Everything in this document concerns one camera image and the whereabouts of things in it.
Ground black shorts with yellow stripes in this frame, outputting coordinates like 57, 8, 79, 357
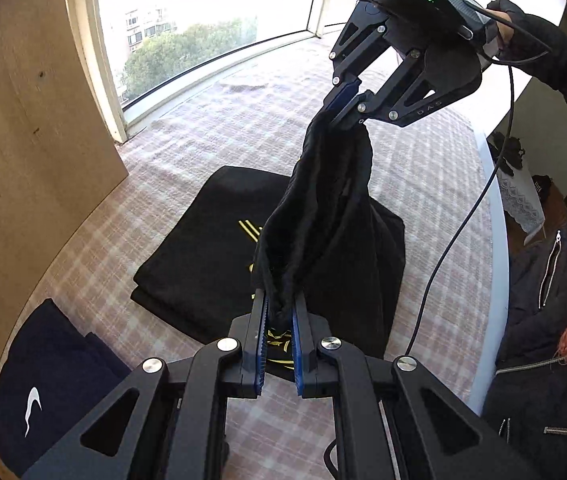
132, 115, 406, 379

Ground right forearm in black sleeve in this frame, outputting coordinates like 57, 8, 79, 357
487, 0, 567, 103

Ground person's right hand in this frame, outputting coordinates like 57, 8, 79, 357
484, 8, 515, 62

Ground folded navy blue garment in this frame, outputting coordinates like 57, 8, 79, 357
0, 298, 131, 477

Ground black jacket with zippers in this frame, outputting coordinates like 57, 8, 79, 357
482, 224, 567, 479

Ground white lace cloth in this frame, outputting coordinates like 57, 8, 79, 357
497, 160, 546, 245

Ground light wooden board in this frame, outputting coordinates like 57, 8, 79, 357
0, 0, 126, 357

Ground black cable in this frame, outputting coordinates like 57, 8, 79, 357
321, 8, 555, 480

